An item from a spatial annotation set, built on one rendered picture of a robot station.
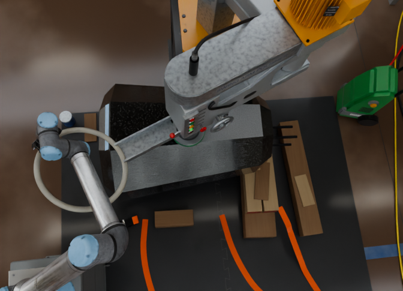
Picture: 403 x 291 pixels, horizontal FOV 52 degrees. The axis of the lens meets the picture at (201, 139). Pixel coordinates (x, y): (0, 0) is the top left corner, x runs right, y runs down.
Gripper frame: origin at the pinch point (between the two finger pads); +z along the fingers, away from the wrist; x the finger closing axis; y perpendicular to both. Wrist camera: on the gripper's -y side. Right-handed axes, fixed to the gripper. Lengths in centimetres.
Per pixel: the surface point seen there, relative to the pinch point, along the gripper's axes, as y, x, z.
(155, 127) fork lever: -43, 42, -14
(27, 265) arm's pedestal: 46, 26, 46
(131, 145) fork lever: -27.5, 36.9, -7.6
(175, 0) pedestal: -151, -1, -7
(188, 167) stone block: -52, 74, 18
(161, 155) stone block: -47, 55, 15
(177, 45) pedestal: -120, 20, -1
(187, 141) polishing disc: -56, 63, -1
